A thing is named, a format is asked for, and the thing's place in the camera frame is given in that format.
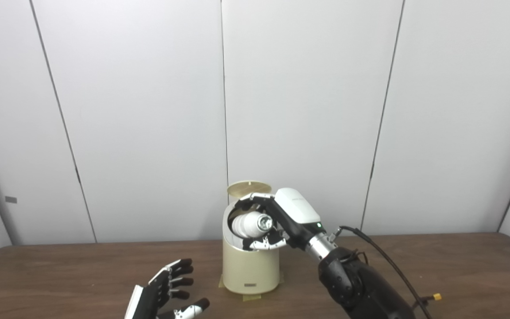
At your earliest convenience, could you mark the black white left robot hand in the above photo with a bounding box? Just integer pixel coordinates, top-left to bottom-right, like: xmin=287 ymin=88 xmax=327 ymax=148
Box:
xmin=124 ymin=259 xmax=210 ymax=319

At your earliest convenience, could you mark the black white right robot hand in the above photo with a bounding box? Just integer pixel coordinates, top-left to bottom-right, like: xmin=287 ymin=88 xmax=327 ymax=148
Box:
xmin=236 ymin=187 xmax=326 ymax=252

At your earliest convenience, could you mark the small white plastic bottle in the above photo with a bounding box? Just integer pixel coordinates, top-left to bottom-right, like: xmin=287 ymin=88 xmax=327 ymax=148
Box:
xmin=231 ymin=211 xmax=274 ymax=238

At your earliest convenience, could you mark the cream-colored round bin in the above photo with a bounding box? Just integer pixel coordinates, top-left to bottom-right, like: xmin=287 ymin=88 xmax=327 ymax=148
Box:
xmin=222 ymin=197 xmax=281 ymax=295

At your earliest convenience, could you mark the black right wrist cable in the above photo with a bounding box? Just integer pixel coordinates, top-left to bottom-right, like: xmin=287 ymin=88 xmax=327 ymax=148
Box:
xmin=330 ymin=226 xmax=433 ymax=319

